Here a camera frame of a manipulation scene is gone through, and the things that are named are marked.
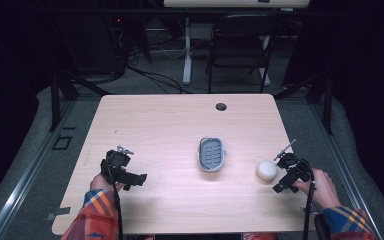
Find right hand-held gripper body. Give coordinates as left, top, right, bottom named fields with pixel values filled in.
left=273, top=138, right=314, bottom=184

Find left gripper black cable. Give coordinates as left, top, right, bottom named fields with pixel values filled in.
left=105, top=150, right=125, bottom=240

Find white round soap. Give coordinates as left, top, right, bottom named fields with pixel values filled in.
left=255, top=160, right=279, bottom=182

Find black metal stand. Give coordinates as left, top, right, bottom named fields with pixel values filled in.
left=48, top=64, right=111, bottom=132
left=273, top=71, right=334, bottom=136

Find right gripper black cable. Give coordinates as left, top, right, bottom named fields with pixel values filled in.
left=293, top=158, right=317, bottom=240

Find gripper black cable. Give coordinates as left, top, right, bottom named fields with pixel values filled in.
left=293, top=158, right=317, bottom=240
left=105, top=150, right=125, bottom=240

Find black armrest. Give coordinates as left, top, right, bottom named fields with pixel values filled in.
left=313, top=213, right=332, bottom=240

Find person's red clothing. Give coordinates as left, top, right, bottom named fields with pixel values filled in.
left=241, top=232, right=278, bottom=240

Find grey tape strip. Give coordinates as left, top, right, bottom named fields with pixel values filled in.
left=44, top=206, right=72, bottom=222

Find metal floor rail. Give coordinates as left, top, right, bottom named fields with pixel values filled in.
left=308, top=99, right=384, bottom=240
left=0, top=99, right=76, bottom=240

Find black folding chair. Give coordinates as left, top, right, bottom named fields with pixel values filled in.
left=205, top=13, right=284, bottom=95

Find grey soap dish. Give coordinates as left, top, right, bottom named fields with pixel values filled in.
left=197, top=136, right=228, bottom=173

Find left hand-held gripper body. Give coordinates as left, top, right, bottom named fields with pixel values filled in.
left=100, top=145, right=135, bottom=185

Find white desk leg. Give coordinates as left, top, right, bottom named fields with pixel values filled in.
left=182, top=17, right=193, bottom=86

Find person's left hand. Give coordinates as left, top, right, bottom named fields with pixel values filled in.
left=90, top=173, right=126, bottom=193

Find black floor cables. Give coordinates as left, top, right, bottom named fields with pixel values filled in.
left=113, top=29, right=194, bottom=95

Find person's right hand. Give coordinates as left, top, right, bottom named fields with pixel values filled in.
left=294, top=167, right=342, bottom=212

